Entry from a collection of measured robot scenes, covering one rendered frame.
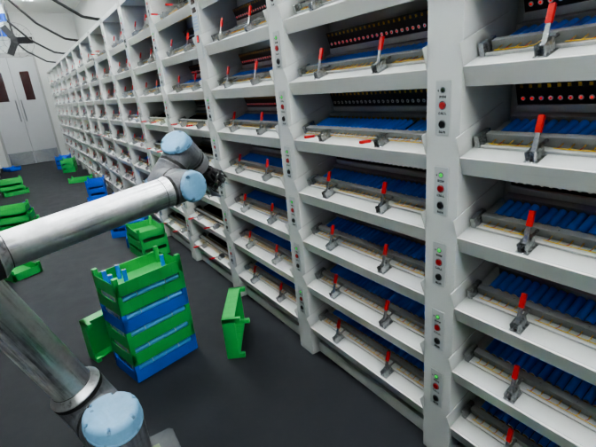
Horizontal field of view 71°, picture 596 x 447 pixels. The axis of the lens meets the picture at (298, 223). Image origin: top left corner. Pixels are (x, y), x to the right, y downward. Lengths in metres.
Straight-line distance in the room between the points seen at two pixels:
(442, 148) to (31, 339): 1.14
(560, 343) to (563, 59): 0.58
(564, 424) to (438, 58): 0.88
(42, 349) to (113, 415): 0.25
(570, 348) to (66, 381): 1.26
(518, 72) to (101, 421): 1.28
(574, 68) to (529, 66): 0.08
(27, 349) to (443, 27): 1.27
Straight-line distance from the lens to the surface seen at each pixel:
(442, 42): 1.06
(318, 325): 1.82
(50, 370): 1.35
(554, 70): 0.93
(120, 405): 1.34
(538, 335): 1.11
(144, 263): 2.02
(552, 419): 1.21
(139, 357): 1.93
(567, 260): 1.00
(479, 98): 1.08
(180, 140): 1.36
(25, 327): 1.29
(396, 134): 1.22
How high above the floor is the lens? 1.13
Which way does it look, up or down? 19 degrees down
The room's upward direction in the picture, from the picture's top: 5 degrees counter-clockwise
